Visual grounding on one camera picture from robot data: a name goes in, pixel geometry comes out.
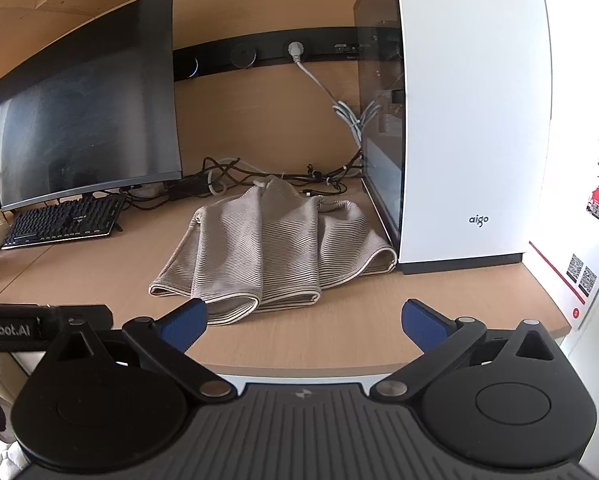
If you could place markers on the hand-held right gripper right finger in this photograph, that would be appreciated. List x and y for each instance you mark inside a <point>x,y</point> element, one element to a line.
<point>424,324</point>

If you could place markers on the curved computer monitor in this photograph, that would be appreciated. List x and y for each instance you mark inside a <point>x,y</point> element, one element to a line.
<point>84,105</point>

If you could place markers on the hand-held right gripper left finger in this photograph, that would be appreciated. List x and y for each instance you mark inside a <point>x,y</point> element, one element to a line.
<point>185,324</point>

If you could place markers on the white wall poster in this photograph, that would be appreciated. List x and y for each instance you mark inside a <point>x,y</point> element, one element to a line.
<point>582,272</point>

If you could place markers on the black wall power rail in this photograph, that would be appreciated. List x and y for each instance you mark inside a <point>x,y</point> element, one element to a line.
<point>269,52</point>

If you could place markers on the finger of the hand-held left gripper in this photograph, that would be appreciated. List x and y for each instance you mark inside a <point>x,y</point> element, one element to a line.
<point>84,316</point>

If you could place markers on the beige striped shorts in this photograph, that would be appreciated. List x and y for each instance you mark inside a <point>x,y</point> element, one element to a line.
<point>279,240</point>

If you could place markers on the black keyboard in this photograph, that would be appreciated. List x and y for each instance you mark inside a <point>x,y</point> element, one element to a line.
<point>61,222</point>

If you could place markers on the white computer case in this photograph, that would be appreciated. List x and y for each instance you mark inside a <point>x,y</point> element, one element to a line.
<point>474,110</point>

